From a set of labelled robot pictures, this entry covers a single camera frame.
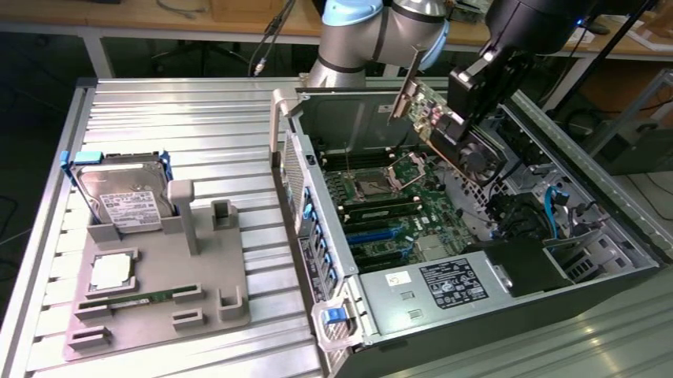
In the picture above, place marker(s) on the CPU socket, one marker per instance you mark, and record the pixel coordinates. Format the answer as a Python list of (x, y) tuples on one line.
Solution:
[(376, 187)]

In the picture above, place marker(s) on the socket locking lever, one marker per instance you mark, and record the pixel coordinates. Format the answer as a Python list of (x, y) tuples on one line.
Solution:
[(348, 157)]

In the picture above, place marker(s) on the open black PC case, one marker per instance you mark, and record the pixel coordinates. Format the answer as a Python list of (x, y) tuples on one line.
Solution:
[(525, 327)]

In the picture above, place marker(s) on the metal socket cover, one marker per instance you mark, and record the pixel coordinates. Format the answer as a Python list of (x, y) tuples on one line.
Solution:
[(408, 169)]

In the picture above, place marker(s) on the hard disk drive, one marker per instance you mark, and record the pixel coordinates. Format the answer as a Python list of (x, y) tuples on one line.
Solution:
[(87, 157)]

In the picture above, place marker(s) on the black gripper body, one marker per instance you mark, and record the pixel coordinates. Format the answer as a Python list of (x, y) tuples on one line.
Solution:
[(531, 23)]

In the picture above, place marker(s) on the black tripod base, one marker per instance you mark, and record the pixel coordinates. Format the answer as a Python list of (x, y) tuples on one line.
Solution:
[(204, 46)]

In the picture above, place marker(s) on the blue latch button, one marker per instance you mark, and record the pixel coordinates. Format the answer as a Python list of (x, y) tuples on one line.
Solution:
[(334, 317)]

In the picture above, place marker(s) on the silver CPU chip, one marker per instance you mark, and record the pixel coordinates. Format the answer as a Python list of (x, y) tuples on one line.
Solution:
[(110, 271)]

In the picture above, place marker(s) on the silver hard disk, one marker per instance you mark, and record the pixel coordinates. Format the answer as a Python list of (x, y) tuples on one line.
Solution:
[(126, 197)]

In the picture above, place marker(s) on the silver chipset heatsink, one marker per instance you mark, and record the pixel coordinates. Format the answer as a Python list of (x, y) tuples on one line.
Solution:
[(437, 248)]

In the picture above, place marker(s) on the long wooden desk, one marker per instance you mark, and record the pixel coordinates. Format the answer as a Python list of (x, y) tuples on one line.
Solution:
[(53, 13)]

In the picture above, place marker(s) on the metal drive bay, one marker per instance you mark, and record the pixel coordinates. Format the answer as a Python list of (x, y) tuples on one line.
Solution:
[(584, 260)]

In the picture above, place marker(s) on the aluminium profile frame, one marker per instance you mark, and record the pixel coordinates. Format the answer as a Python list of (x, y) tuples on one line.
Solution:
[(666, 76)]

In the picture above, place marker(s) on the grey power supply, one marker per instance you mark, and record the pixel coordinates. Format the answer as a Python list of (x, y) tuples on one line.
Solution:
[(411, 299)]

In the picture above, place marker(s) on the grey parts rack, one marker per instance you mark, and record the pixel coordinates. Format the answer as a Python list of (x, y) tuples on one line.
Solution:
[(148, 267)]

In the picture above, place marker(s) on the black tripod pole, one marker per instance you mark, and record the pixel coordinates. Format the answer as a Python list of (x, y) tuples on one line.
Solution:
[(606, 47)]

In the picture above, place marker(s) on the blue expansion slot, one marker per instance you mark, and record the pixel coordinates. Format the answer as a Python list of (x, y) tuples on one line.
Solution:
[(373, 236)]

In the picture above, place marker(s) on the black monitor stand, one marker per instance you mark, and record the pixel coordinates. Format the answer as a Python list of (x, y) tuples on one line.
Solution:
[(600, 29)]

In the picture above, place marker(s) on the graphics card with black cooler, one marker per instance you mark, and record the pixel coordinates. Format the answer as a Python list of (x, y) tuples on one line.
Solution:
[(476, 157)]

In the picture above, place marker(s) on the black plastic shroud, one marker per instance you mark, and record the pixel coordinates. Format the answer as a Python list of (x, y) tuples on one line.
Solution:
[(525, 267)]

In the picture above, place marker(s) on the green motherboard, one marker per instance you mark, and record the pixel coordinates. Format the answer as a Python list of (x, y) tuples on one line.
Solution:
[(447, 220)]

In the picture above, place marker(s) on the black expansion slot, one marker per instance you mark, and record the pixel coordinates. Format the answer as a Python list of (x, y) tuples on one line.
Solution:
[(376, 226), (379, 260)]

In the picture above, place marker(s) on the white case label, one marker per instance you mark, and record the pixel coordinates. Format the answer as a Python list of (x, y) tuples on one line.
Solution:
[(384, 109)]

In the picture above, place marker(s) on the dark grey computer tower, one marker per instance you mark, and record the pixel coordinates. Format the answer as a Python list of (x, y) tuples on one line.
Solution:
[(642, 153)]

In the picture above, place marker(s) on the blue slot retainer clip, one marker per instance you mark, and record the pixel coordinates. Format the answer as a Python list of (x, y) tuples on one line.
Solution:
[(322, 247), (312, 214), (329, 263), (334, 280), (317, 232), (306, 196)]

